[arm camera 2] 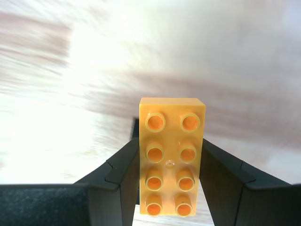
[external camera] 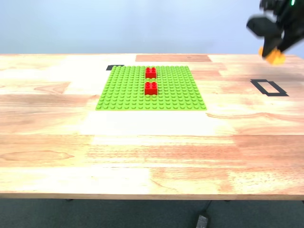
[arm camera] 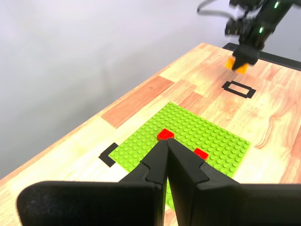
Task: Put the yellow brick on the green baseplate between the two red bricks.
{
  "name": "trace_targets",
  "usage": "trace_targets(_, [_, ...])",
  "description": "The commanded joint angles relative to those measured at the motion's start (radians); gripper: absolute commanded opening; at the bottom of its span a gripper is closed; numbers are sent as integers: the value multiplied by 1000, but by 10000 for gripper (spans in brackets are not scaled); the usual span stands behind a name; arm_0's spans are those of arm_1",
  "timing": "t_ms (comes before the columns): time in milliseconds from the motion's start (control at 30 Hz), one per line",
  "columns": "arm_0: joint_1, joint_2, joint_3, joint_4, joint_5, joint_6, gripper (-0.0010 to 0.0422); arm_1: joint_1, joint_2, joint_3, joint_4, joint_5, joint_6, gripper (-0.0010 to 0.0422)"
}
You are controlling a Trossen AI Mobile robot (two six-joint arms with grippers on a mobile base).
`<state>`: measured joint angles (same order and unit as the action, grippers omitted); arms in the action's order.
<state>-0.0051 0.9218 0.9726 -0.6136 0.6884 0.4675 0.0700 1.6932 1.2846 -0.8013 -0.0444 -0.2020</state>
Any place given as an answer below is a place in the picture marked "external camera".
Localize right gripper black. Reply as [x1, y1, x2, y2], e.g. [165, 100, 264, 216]
[246, 0, 304, 58]

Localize thin black floor cable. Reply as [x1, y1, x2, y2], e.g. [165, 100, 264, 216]
[201, 200, 213, 217]

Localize green studded baseplate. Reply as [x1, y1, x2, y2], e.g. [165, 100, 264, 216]
[95, 65, 208, 112]

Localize black tape rectangle outline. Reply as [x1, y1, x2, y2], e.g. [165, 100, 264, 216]
[249, 79, 290, 97]

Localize black tape corner marker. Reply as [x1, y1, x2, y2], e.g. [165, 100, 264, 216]
[105, 64, 125, 71]

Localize red square brick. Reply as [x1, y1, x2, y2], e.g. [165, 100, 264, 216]
[144, 81, 159, 96]
[145, 67, 158, 79]

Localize yellow rectangular brick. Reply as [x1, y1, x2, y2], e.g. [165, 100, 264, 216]
[258, 46, 286, 66]

